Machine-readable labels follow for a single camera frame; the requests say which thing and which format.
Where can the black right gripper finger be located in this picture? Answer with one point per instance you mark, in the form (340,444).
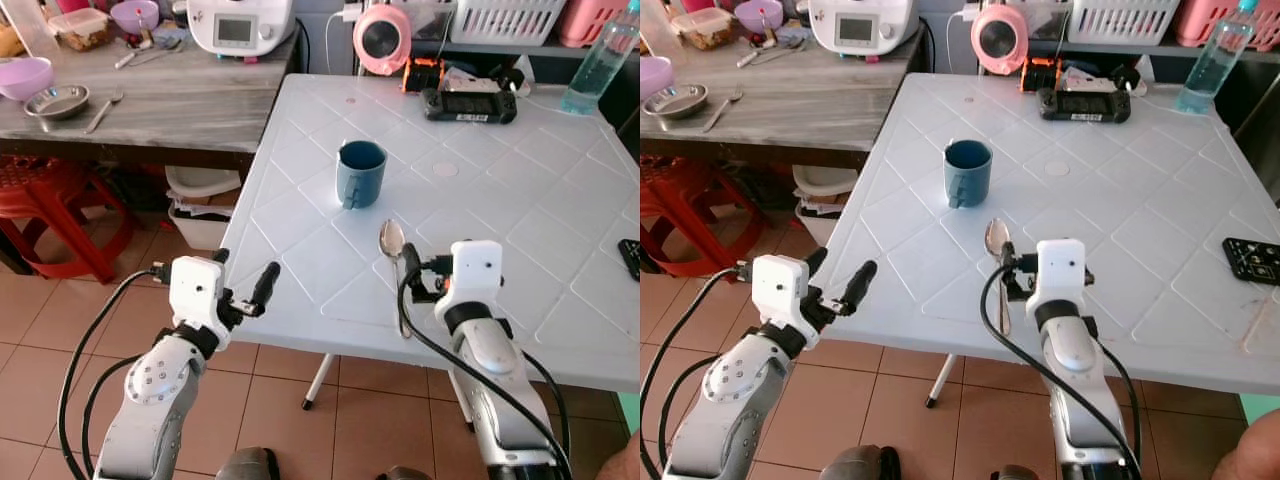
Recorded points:
(411,260)
(1010,257)

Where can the long metal spoon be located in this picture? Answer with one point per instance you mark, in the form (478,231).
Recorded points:
(997,236)
(391,238)

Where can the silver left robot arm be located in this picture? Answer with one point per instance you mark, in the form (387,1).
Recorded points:
(735,388)
(160,385)

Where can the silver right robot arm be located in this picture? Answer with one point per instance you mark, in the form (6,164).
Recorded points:
(497,365)
(1072,355)

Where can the white plastic bin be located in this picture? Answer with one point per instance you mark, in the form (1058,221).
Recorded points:
(822,218)
(200,225)

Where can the blue ceramic mug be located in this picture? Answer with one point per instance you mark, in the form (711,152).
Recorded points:
(967,174)
(360,175)

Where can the white table leg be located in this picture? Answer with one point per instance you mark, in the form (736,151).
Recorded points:
(941,380)
(319,381)

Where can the red plastic stool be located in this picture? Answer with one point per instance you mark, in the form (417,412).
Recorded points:
(685,192)
(60,195)

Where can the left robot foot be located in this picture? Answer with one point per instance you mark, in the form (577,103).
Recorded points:
(248,466)
(860,464)

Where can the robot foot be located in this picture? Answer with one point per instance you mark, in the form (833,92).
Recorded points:
(248,466)
(1015,473)
(860,464)
(403,474)

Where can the grey wooden counter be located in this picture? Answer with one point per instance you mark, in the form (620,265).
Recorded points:
(800,100)
(180,100)

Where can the black handheld controller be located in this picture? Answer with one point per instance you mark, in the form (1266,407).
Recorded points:
(1084,104)
(470,106)

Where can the metal spoon on counter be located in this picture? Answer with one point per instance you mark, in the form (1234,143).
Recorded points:
(722,110)
(103,112)

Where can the orange and black device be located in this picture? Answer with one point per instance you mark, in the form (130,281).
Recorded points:
(1042,73)
(423,75)

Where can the black remote control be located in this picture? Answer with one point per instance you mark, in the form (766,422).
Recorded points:
(1252,260)
(631,258)

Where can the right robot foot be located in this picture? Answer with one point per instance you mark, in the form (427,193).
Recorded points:
(403,474)
(1015,473)

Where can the metal bowl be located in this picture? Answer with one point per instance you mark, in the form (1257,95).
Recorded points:
(676,101)
(56,102)

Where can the small metal utensil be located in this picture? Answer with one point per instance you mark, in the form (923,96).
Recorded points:
(130,57)
(755,56)

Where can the pink round appliance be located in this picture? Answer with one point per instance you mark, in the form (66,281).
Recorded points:
(999,38)
(381,38)

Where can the white kitchen appliance with screen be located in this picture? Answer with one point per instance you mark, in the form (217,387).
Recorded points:
(240,28)
(862,27)

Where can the large purple plastic bowl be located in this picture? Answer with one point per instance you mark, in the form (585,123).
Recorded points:
(22,78)
(655,76)

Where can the small purple bowl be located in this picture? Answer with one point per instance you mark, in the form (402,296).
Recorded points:
(758,14)
(134,15)

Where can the white plastic basket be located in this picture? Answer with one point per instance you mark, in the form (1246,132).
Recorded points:
(505,20)
(1122,20)

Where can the clear plastic food container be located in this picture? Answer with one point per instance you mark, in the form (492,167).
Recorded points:
(706,29)
(80,30)

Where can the clear blue water bottle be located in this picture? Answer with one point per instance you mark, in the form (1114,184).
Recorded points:
(1215,62)
(598,65)

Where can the person's bare knee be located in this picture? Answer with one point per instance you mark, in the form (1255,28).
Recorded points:
(1252,452)

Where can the pink plastic basket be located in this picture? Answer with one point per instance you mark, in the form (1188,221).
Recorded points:
(585,22)
(1205,20)

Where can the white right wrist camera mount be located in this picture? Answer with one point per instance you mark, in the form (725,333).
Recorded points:
(475,275)
(1060,272)

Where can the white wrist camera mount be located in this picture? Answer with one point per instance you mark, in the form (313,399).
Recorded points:
(778,292)
(1060,272)
(195,295)
(475,275)

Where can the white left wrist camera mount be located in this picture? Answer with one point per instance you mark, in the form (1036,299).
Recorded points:
(778,292)
(195,295)

